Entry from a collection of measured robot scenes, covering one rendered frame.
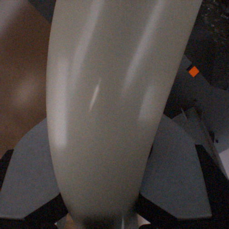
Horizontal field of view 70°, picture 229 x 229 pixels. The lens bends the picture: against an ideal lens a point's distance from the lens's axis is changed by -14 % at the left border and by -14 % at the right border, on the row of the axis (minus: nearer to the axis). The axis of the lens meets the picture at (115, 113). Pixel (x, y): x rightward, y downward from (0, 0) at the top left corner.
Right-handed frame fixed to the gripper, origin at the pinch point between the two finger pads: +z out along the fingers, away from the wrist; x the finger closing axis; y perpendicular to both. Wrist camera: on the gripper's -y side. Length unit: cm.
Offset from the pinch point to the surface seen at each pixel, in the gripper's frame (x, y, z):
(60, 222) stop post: -42, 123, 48
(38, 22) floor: -39, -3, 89
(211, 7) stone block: 12.1, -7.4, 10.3
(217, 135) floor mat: 77, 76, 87
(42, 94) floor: -45, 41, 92
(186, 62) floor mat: 41, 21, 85
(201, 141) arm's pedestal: 45, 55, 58
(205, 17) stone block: 11.9, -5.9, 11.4
